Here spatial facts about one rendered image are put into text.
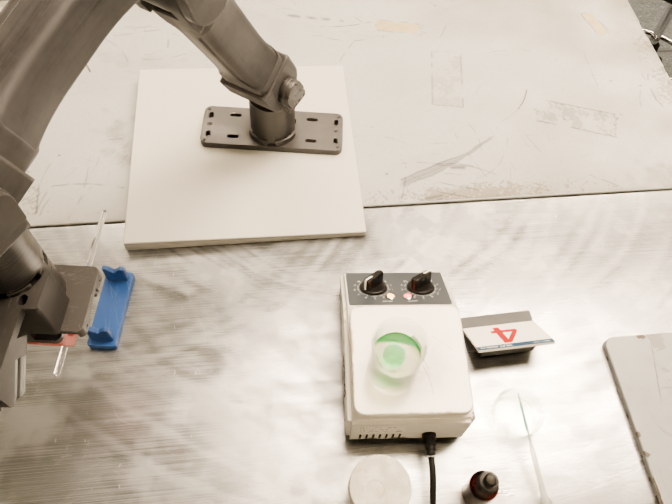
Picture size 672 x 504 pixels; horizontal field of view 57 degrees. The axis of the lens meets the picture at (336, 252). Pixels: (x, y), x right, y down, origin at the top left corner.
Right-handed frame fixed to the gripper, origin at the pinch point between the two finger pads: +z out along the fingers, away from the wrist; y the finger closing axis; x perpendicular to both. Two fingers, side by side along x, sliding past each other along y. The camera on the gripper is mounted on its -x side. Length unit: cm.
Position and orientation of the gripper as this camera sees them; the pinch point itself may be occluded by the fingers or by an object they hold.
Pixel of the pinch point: (67, 336)
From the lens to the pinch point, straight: 68.2
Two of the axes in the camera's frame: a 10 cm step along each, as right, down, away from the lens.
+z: -0.4, 5.2, 8.5
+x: 0.4, -8.5, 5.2
